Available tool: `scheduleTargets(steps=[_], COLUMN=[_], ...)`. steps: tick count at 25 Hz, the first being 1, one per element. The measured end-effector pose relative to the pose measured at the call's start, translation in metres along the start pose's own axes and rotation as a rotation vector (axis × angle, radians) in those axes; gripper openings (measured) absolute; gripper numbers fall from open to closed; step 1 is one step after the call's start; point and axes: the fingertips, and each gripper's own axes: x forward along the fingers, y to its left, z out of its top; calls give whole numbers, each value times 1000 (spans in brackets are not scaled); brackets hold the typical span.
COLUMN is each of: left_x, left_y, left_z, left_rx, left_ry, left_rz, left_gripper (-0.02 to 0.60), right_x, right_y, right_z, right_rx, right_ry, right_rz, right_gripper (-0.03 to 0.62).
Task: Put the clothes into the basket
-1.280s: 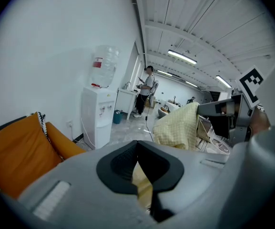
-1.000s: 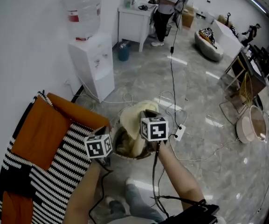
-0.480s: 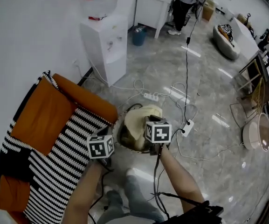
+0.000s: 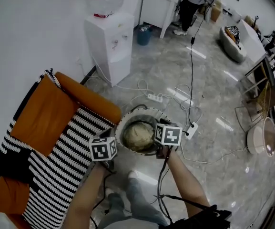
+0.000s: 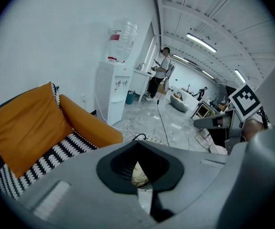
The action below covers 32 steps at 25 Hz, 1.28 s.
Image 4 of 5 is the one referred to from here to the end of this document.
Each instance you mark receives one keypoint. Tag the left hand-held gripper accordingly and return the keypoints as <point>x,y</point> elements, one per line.
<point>103,150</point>

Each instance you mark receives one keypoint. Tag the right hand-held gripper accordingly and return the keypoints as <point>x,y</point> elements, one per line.
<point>168,136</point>

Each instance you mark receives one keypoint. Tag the woven grey white laundry basket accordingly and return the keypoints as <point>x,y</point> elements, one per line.
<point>120,130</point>

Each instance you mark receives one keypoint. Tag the cream garment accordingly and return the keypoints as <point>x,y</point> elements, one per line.
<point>137,135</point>

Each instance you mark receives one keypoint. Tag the person's left forearm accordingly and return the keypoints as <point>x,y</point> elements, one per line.
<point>82,199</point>

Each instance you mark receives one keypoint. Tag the person's right forearm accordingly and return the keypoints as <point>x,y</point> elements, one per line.
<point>187,182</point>

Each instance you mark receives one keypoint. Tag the orange sofa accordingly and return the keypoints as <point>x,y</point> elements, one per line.
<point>89,99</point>

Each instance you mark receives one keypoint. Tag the person's white shoe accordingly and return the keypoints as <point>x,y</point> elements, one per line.
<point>109,191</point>
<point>132,175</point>

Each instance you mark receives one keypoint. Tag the black white patterned sofa cover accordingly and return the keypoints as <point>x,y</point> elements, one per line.
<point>51,175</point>

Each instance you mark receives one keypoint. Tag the person's grey trousers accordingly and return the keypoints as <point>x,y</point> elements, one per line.
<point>135,206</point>

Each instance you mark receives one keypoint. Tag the teal waste bin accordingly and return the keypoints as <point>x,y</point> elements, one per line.
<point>144,37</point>

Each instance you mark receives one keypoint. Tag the white water dispenser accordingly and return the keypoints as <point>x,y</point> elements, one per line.
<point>108,44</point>

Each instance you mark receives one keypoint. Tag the round white pink pod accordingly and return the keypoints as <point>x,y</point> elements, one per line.
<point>256,139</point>

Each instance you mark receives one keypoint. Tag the grey beanbag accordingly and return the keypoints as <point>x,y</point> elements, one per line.
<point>232,49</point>

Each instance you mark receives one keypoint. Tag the zebra striped cushion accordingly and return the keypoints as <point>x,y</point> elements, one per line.
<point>233,33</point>

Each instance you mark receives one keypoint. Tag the white sink cabinet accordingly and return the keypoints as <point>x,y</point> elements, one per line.
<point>158,8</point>

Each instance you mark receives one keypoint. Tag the white rectangular block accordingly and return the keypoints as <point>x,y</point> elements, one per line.
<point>254,42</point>

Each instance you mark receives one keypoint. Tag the cardboard box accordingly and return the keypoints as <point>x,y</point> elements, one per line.
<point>216,11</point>

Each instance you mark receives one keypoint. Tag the white wall socket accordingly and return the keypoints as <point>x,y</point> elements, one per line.
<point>78,59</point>

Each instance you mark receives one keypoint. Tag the wooden frame chair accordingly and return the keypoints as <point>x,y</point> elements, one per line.
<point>258,73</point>

